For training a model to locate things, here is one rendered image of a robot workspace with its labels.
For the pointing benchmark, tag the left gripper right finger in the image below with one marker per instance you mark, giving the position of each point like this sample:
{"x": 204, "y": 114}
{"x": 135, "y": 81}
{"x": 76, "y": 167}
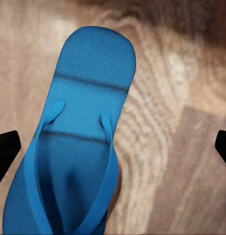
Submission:
{"x": 220, "y": 144}

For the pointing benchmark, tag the sandal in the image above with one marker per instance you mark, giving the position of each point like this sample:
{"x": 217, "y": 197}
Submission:
{"x": 68, "y": 175}

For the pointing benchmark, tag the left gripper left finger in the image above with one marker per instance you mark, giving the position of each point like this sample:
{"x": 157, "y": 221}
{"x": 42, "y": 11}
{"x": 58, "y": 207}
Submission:
{"x": 10, "y": 146}

